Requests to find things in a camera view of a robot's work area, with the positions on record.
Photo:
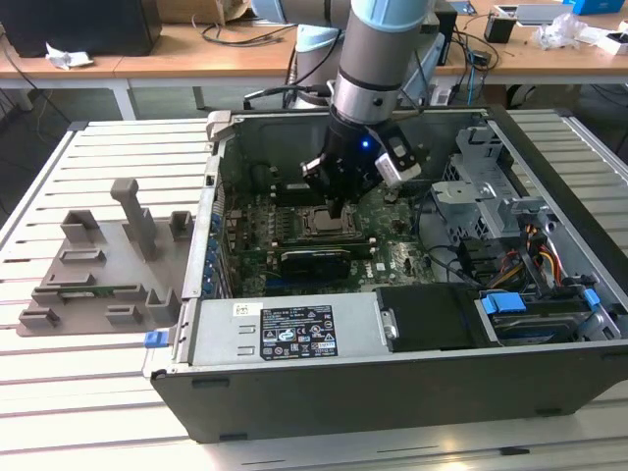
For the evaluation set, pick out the blue disk carrier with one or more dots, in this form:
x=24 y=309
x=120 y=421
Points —
x=503 y=302

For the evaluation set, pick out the white power adapter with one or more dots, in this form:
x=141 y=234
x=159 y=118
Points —
x=440 y=95

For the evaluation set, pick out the blue box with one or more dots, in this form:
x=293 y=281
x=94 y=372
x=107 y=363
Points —
x=596 y=6

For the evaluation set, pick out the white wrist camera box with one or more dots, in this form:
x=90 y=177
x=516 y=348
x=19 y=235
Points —
x=398 y=164

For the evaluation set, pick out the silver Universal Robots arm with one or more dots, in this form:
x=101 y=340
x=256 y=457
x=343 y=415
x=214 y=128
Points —
x=373 y=49

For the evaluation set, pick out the CPU with silver top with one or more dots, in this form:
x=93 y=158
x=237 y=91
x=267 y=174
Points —
x=321 y=225

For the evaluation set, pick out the crumpled clear plastic bag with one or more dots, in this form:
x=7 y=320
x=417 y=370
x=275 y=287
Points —
x=561 y=32

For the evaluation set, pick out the cardboard box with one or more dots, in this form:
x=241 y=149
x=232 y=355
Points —
x=196 y=10

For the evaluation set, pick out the black RAM slot bank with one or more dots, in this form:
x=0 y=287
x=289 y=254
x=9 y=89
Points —
x=319 y=241
x=294 y=194

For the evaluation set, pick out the green motherboard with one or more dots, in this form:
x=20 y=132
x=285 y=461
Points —
x=392 y=255

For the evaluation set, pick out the grey tray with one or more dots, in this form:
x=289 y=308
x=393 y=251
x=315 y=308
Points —
x=544 y=14

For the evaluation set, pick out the small black device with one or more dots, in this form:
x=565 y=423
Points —
x=481 y=58

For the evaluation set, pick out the black graphics card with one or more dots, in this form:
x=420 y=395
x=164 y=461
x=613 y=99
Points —
x=314 y=262

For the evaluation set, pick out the small blue clip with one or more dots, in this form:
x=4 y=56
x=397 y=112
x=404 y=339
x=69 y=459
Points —
x=591 y=298

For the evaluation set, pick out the silver power supply with label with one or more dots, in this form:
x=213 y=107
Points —
x=221 y=333

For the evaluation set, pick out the crumpled white paper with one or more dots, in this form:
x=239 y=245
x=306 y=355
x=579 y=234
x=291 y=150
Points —
x=68 y=56

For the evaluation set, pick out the open black PC case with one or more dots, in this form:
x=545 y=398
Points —
x=343 y=407

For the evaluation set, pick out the CPU socket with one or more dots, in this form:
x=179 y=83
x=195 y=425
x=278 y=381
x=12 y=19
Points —
x=324 y=236

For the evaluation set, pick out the black plastic cover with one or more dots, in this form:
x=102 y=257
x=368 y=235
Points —
x=427 y=319

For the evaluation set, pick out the blue case latch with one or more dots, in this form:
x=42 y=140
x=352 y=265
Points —
x=156 y=339

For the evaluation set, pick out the grey parts rack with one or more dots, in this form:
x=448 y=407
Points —
x=122 y=275

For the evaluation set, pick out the wooden desk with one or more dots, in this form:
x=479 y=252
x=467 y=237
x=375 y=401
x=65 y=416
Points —
x=196 y=59
x=539 y=61
x=29 y=68

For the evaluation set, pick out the large black box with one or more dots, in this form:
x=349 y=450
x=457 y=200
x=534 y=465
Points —
x=73 y=24

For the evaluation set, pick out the blue book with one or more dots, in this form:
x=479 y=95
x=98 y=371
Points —
x=461 y=7

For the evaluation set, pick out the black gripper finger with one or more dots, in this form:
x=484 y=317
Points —
x=314 y=172
x=370 y=184

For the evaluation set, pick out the hard disk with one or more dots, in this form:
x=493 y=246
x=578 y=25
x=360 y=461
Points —
x=530 y=329

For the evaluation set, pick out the silver metal drive cage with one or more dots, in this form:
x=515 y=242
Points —
x=471 y=196

